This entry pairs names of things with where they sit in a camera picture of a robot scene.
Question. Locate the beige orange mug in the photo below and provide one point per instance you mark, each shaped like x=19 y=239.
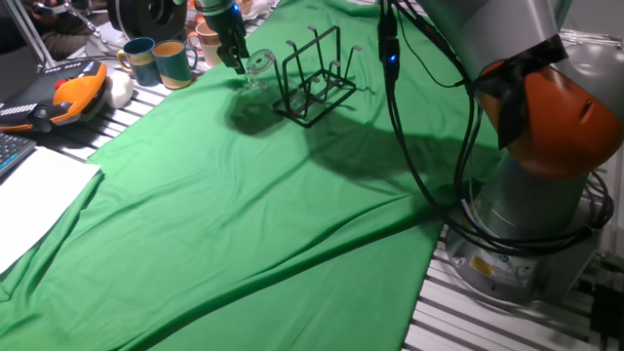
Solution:
x=209 y=44

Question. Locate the black computer keyboard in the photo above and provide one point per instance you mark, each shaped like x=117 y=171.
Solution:
x=12 y=151

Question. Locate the person in dark clothing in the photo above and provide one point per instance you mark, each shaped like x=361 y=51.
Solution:
x=63 y=39

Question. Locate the green cloth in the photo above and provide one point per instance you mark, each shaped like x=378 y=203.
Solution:
x=219 y=219

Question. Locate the white paper sheet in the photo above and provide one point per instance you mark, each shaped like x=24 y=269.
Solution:
x=39 y=200

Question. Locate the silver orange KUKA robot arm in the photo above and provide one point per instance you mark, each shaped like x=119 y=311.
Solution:
x=536 y=122

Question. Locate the silver tilted pole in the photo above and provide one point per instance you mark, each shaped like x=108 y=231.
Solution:
x=29 y=34

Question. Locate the teal tan-banded mug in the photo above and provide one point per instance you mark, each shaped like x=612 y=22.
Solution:
x=173 y=66

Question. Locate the clear glass cup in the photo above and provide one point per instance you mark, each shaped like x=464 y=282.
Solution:
x=261 y=68

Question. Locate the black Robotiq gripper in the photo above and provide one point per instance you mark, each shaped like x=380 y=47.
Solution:
x=225 y=27

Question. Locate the white rounded lump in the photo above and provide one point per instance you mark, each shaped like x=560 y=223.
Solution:
x=119 y=90

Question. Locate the orange black teach pendant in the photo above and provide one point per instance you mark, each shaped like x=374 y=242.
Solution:
x=58 y=100

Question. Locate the dark blue tan-banded mug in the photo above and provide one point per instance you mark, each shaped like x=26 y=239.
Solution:
x=141 y=61

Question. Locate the black filament spool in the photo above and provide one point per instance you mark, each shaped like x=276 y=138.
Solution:
x=146 y=17

